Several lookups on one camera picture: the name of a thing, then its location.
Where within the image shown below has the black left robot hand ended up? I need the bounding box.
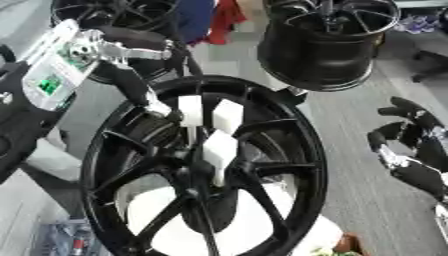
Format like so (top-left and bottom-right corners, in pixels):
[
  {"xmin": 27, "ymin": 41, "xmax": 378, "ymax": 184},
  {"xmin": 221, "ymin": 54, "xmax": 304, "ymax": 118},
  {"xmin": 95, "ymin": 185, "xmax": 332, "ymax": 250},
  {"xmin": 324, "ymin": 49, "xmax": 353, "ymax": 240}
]
[{"xmin": 85, "ymin": 25, "xmax": 189, "ymax": 124}]

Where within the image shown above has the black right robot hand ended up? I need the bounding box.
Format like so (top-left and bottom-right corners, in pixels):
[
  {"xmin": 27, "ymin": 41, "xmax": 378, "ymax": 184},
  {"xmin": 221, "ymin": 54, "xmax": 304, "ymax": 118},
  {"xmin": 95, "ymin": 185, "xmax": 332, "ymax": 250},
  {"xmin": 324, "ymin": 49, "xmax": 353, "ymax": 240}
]
[{"xmin": 365, "ymin": 96, "xmax": 448, "ymax": 202}]

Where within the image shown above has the black wheel rim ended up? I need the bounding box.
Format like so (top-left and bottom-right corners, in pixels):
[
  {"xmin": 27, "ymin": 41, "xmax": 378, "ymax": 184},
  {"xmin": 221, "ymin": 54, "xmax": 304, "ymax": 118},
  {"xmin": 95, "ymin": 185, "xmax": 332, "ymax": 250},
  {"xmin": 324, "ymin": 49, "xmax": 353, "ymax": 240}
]
[
  {"xmin": 255, "ymin": 0, "xmax": 405, "ymax": 93},
  {"xmin": 49, "ymin": 0, "xmax": 184, "ymax": 85}
]

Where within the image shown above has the white pin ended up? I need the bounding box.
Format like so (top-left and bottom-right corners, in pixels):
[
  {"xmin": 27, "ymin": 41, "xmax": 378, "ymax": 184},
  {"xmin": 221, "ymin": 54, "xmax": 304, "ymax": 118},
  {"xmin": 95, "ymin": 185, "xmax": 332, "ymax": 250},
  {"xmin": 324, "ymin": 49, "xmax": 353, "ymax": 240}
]
[
  {"xmin": 210, "ymin": 98, "xmax": 247, "ymax": 136},
  {"xmin": 176, "ymin": 95, "xmax": 205, "ymax": 150},
  {"xmin": 199, "ymin": 129, "xmax": 242, "ymax": 188}
]

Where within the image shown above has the black spoked wheel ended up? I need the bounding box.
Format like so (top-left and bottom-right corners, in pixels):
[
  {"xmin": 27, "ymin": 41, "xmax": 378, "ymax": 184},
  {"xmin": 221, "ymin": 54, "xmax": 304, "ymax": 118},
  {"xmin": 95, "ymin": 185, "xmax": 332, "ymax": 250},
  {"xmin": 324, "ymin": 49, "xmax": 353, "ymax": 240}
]
[{"xmin": 77, "ymin": 74, "xmax": 331, "ymax": 256}]

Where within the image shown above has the white wheel stand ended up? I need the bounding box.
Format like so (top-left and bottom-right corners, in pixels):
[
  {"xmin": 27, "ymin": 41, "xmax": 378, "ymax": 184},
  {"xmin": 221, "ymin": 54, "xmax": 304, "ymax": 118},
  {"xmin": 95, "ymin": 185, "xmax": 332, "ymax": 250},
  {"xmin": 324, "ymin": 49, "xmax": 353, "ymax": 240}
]
[{"xmin": 113, "ymin": 179, "xmax": 347, "ymax": 256}]

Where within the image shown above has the blue cloth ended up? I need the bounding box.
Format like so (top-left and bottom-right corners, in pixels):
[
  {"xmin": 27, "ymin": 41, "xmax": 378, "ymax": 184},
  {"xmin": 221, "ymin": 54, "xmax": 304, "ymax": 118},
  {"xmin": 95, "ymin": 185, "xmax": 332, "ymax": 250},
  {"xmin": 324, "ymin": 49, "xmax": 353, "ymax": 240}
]
[{"xmin": 173, "ymin": 0, "xmax": 219, "ymax": 44}]

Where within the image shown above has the red cloth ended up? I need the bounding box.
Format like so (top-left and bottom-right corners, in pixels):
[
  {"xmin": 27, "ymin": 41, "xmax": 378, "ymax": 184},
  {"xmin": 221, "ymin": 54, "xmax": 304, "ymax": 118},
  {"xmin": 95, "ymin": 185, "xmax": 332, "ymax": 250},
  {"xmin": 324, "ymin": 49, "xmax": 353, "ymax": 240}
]
[{"xmin": 204, "ymin": 0, "xmax": 249, "ymax": 46}]

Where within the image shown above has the black office chair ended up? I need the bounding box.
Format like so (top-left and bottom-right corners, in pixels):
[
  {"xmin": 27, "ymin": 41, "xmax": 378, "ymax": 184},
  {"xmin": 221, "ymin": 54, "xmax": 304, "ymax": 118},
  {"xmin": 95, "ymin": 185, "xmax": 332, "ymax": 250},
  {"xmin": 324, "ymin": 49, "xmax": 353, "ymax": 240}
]
[{"xmin": 407, "ymin": 29, "xmax": 448, "ymax": 84}]

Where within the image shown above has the purple and white bag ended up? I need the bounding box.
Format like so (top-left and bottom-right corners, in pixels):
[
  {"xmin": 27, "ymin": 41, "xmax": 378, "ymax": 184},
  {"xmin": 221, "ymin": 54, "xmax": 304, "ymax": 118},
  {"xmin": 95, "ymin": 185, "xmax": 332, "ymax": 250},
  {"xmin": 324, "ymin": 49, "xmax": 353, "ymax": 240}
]
[{"xmin": 393, "ymin": 12, "xmax": 447, "ymax": 35}]

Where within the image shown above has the blue clutter pile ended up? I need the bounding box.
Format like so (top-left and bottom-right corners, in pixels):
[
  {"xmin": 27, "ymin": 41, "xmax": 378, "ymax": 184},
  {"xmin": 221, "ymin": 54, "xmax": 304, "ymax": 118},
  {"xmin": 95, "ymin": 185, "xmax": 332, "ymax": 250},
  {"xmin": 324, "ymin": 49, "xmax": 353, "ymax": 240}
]
[{"xmin": 33, "ymin": 216, "xmax": 114, "ymax": 256}]

